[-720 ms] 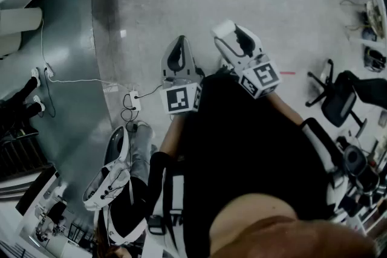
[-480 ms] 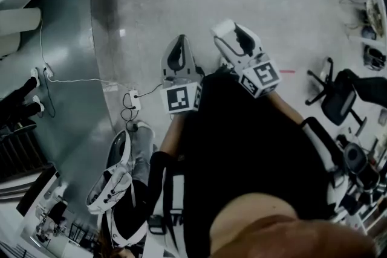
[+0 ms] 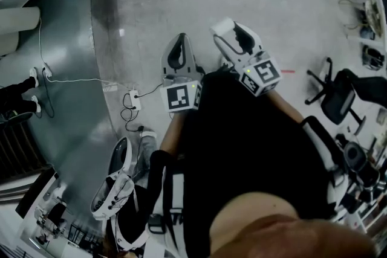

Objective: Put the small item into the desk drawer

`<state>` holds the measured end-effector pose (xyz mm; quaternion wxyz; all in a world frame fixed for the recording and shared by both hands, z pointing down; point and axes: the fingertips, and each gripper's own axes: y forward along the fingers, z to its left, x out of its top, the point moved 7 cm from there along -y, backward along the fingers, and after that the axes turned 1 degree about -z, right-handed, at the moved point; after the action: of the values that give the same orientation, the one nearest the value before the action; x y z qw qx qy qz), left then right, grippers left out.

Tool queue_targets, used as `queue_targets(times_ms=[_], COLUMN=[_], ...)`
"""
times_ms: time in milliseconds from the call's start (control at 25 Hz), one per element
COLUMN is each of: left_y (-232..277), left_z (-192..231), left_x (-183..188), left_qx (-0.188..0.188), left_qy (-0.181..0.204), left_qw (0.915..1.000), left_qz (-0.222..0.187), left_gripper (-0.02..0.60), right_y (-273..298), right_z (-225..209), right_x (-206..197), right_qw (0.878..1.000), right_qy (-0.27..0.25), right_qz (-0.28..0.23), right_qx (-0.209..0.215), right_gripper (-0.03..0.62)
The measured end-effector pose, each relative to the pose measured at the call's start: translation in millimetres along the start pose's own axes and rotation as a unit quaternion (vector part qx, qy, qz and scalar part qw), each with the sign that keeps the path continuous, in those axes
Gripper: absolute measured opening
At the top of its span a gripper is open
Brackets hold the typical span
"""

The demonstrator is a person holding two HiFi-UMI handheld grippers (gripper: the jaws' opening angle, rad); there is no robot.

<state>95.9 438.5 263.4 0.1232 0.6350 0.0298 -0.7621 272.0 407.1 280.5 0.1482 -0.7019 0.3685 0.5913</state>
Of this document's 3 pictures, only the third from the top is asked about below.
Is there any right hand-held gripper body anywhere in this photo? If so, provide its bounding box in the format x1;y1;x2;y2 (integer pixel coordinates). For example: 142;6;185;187
232;50;284;98

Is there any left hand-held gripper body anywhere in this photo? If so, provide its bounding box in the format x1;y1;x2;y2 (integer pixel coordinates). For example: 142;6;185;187
159;69;204;114

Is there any small white item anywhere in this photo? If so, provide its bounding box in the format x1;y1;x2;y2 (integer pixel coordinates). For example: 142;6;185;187
209;17;236;37

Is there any person's right forearm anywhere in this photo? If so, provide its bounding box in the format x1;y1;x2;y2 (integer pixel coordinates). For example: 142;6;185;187
265;88;305;125

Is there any person's left forearm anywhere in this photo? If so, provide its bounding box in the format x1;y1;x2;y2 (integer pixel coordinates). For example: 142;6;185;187
158;111;186;156

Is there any person's black shirt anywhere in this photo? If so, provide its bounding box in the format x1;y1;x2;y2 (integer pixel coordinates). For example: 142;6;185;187
180;68;336;258

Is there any black office chair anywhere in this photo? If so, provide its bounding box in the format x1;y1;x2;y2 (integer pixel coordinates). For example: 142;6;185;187
304;56;387;135

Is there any white headset device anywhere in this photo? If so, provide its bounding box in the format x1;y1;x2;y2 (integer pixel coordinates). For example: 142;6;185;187
89;136;135;221

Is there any white cluttered table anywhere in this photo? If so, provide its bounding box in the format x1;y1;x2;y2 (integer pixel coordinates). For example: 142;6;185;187
332;0;387;71

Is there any beige round column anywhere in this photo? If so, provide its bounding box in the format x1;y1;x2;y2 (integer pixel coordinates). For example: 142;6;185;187
0;5;42;57

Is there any black cable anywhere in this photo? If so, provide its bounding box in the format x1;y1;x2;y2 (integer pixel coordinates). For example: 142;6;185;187
120;92;145;133
41;66;56;119

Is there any white power cable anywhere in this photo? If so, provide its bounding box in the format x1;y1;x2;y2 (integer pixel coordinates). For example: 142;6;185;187
37;17;134;92

